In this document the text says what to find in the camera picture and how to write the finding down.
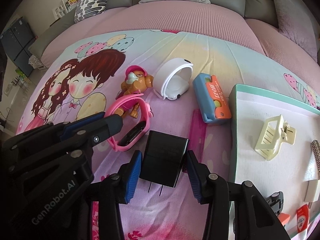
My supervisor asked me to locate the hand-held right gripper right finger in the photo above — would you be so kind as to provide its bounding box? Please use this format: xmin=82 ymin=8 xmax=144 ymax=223
xmin=186 ymin=150 xmax=292 ymax=240

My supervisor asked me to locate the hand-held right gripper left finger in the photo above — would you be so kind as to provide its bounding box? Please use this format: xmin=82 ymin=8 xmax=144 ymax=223
xmin=86 ymin=150 xmax=143 ymax=240

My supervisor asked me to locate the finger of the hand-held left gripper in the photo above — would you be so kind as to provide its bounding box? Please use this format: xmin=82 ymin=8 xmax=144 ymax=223
xmin=59 ymin=115 xmax=124 ymax=151
xmin=5 ymin=112 xmax=106 ymax=151

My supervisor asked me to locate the pink wrist watch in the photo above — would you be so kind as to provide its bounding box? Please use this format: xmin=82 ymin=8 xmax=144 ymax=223
xmin=104 ymin=93 xmax=153 ymax=153

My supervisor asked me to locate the black wall charger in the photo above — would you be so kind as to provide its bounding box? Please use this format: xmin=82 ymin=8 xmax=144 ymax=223
xmin=139 ymin=130 xmax=190 ymax=197

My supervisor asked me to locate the teal cardboard tray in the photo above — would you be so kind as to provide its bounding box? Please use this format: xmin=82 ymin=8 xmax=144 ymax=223
xmin=229 ymin=84 xmax=320 ymax=240

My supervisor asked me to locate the black toy car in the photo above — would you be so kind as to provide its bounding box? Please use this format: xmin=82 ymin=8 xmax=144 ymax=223
xmin=264 ymin=191 xmax=284 ymax=217

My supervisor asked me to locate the orange plastic tool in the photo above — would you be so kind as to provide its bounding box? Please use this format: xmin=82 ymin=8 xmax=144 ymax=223
xmin=277 ymin=212 xmax=291 ymax=228

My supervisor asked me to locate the cream hair claw clip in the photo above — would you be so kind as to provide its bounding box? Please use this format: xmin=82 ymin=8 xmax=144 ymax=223
xmin=255 ymin=114 xmax=297 ymax=161

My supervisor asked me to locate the red bottle white cap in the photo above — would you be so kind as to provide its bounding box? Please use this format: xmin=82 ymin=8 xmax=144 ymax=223
xmin=296 ymin=204 xmax=310 ymax=232

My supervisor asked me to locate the white wall charger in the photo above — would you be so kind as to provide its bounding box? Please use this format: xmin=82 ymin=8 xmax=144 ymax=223
xmin=304 ymin=179 xmax=320 ymax=209

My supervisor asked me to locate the patterned hair clip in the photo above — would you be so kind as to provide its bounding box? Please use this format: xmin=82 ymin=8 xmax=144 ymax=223
xmin=310 ymin=140 xmax=320 ymax=173

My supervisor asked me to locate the brown toy dog figure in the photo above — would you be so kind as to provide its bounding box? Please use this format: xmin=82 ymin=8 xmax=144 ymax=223
xmin=115 ymin=65 xmax=153 ymax=119

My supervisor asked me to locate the white wrist watch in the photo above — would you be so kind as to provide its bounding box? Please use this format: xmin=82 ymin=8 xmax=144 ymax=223
xmin=153 ymin=57 xmax=194 ymax=101

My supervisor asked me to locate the white lace covered box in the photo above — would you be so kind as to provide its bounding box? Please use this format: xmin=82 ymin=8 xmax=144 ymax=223
xmin=29 ymin=56 xmax=47 ymax=69

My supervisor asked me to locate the blue orange plastic box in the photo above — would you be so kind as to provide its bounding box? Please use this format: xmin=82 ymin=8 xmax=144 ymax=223
xmin=192 ymin=73 xmax=232 ymax=125

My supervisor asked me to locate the dark cabinet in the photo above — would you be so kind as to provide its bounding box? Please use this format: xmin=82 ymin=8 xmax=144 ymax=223
xmin=0 ymin=16 xmax=38 ymax=78

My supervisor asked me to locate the black white patterned pillow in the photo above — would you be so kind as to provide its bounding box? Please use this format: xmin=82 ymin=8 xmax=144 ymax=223
xmin=73 ymin=0 xmax=112 ymax=24

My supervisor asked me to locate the pink sofa cover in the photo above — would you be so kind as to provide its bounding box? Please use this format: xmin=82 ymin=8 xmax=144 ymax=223
xmin=40 ymin=1 xmax=320 ymax=68

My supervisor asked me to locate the purple grey pillow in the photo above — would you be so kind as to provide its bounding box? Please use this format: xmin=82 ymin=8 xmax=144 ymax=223
xmin=268 ymin=0 xmax=320 ymax=63

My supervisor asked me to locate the white photo frame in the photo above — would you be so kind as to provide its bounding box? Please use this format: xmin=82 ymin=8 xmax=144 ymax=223
xmin=52 ymin=4 xmax=68 ymax=19

